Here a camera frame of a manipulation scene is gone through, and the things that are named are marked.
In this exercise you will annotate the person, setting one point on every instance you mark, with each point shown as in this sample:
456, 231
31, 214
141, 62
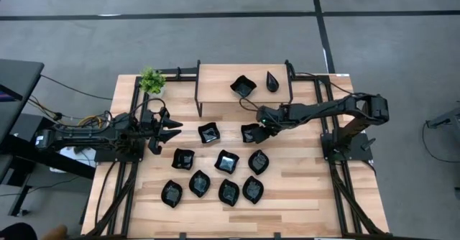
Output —
16, 233

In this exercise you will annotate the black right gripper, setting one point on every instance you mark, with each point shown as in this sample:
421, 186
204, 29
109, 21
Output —
275, 117

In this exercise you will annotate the black leaf-shaped mini plate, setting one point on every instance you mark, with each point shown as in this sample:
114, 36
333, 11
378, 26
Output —
253, 190
229, 192
171, 194
200, 184
258, 162

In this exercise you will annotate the black teardrop mini plate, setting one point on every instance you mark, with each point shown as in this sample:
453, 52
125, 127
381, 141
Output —
272, 83

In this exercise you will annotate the white power supply box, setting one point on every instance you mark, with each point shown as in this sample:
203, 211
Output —
77, 155

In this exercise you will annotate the wooden riser shelf black legs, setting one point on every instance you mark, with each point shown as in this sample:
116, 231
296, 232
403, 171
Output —
215, 85

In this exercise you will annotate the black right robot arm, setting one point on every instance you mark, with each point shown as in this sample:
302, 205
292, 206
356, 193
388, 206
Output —
323, 110

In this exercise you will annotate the green plant in white pot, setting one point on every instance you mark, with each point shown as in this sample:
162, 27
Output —
152, 81

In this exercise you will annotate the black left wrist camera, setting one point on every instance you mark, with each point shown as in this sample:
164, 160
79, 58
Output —
154, 147

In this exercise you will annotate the black desk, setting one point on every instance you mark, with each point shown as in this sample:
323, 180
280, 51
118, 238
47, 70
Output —
18, 85

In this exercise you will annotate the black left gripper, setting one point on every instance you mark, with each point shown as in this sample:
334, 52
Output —
151, 125

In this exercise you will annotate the person's hand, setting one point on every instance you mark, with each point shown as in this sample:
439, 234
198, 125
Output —
55, 233

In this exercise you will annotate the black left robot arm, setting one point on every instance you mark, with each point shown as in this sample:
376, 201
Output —
82, 136

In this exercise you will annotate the grey stand base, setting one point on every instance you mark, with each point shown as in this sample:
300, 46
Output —
449, 118

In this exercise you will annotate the black wavy square mini plate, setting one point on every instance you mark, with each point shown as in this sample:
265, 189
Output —
247, 134
226, 162
183, 159
243, 87
208, 133

